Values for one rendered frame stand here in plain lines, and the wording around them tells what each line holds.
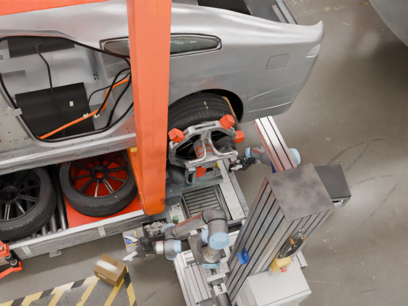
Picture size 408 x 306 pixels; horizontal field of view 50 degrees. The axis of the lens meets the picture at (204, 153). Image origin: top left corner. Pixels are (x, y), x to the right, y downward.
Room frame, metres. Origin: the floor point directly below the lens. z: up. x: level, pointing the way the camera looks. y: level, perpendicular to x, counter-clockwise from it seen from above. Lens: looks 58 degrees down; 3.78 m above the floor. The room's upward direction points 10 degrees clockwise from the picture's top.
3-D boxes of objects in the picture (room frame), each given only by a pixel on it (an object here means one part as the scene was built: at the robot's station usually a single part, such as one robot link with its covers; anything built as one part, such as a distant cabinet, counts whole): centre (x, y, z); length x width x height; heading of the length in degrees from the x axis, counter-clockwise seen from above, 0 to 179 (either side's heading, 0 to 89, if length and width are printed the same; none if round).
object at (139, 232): (1.25, 0.31, 0.44); 0.43 x 0.17 x 0.03; 117
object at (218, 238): (0.97, -0.16, 1.19); 0.15 x 0.12 x 0.55; 13
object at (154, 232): (1.27, 0.27, 0.51); 0.20 x 0.14 x 0.13; 114
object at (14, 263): (0.92, 1.37, 0.30); 0.09 x 0.05 x 0.50; 117
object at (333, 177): (2.11, -1.17, 0.17); 0.43 x 0.36 x 0.34; 107
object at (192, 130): (1.91, 0.03, 0.85); 0.54 x 0.07 x 0.54; 117
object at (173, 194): (1.82, 0.29, 0.26); 0.42 x 0.18 x 0.35; 27
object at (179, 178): (2.07, 0.10, 0.32); 0.40 x 0.30 x 0.28; 117
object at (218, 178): (2.08, 0.08, 0.13); 0.50 x 0.36 x 0.10; 117
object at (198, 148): (1.85, -0.01, 0.85); 0.21 x 0.14 x 0.14; 27
